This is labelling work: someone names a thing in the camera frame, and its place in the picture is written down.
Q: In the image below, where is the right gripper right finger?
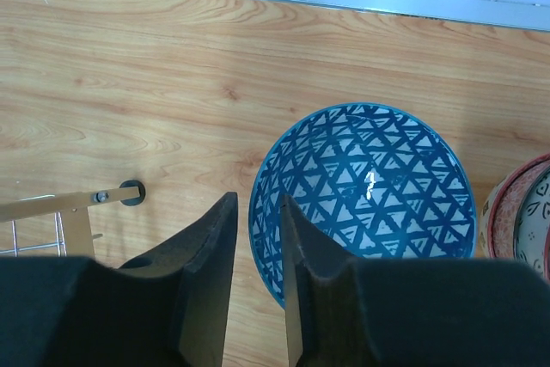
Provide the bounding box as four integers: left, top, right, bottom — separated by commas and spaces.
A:
280, 195, 549, 366

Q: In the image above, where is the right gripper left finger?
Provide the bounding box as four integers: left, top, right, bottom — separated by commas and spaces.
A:
1, 192, 238, 366

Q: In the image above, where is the steel two-tier dish rack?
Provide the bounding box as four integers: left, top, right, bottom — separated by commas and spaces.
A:
1, 180, 146, 257

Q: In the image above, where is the red diamond pattern bowl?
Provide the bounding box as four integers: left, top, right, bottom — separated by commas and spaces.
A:
248, 102, 477, 303

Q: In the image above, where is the black diamond pattern bowl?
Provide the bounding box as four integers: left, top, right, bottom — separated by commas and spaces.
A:
478, 154, 549, 258

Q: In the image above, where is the pink floral bowl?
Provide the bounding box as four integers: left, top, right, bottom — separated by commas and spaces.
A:
492, 157, 549, 258

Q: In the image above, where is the grey leaf pattern bowl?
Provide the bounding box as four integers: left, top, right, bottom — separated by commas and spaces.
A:
514, 168, 549, 281

